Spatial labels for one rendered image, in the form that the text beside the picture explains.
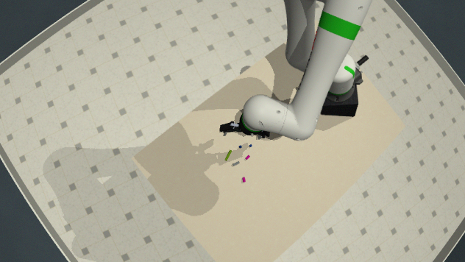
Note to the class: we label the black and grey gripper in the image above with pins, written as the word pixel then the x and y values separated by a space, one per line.
pixel 232 127

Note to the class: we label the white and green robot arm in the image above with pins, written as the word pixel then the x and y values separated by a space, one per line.
pixel 320 61

